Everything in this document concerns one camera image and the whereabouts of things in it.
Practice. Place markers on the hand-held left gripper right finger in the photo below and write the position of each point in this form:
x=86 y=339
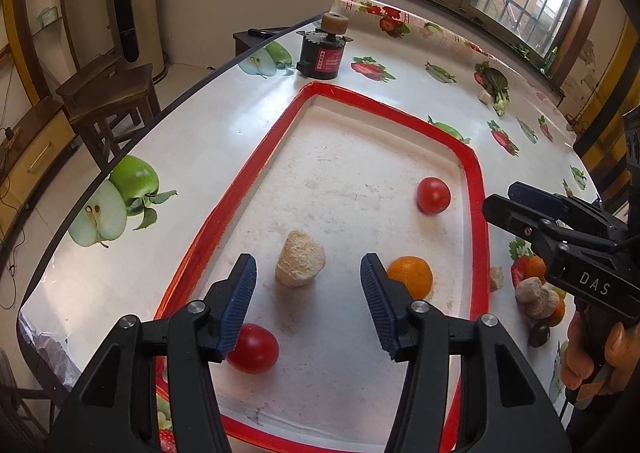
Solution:
x=380 y=308

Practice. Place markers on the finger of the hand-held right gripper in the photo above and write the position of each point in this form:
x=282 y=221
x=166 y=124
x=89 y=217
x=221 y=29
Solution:
x=515 y=215
x=545 y=205

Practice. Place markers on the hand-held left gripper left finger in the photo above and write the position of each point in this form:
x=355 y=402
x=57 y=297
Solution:
x=237 y=308

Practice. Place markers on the orange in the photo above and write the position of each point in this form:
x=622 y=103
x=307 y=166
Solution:
x=535 y=267
x=412 y=278

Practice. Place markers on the large beige porous lump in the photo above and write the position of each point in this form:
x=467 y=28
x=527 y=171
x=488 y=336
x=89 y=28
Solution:
x=537 y=300
x=300 y=259

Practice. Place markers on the small beige porous piece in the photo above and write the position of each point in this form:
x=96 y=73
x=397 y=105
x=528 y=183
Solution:
x=496 y=278

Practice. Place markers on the red rimmed white tray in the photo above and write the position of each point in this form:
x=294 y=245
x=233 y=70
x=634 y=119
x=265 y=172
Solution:
x=350 y=158

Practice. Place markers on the person's right hand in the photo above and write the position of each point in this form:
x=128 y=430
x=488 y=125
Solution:
x=620 y=353

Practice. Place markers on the red tomato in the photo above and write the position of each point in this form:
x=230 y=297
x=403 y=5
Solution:
x=434 y=195
x=255 y=350

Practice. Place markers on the small beige block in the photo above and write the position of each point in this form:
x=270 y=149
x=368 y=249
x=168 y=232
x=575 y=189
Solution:
x=484 y=96

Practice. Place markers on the green leafy vegetable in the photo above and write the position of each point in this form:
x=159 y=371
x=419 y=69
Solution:
x=496 y=83

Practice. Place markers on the green bottle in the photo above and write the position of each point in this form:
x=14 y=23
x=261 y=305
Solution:
x=550 y=60

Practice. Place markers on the fruit print tablecloth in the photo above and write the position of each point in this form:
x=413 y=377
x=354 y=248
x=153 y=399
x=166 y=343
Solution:
x=240 y=108

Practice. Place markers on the black jar with cork lid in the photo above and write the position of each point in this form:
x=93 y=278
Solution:
x=322 y=55

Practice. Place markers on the yellow wooden cabinet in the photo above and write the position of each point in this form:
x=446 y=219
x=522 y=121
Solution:
x=35 y=153

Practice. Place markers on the wooden stool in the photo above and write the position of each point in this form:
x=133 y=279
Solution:
x=107 y=83

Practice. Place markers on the dark small table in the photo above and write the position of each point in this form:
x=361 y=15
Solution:
x=250 y=44

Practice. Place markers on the beige tower air conditioner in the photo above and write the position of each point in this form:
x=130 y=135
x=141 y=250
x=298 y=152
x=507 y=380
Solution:
x=150 y=33

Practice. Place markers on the white green box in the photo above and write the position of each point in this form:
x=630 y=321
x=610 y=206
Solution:
x=49 y=16

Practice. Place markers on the wooden wall shelf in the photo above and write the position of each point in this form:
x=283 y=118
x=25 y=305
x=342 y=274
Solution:
x=47 y=40

